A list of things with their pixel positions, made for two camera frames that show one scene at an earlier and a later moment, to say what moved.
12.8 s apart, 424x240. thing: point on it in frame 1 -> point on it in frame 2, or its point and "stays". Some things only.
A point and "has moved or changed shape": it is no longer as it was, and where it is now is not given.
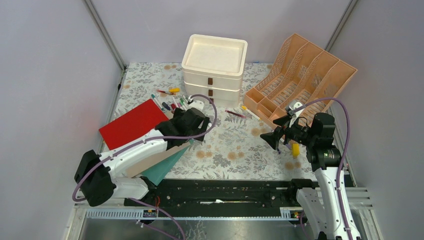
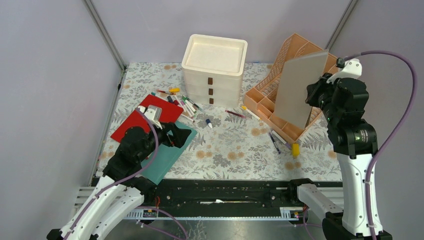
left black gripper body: (202, 128) -> (163, 137)
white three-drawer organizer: (213, 66) stays
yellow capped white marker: (244, 107) stays
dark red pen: (236, 114) stays
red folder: (142, 119) has moved or changed shape
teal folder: (161, 173) stays
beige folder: (144, 166) -> (298, 74)
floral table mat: (227, 141) stays
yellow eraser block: (295, 150) stays
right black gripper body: (300, 134) -> (321, 96)
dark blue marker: (166, 106) -> (170, 99)
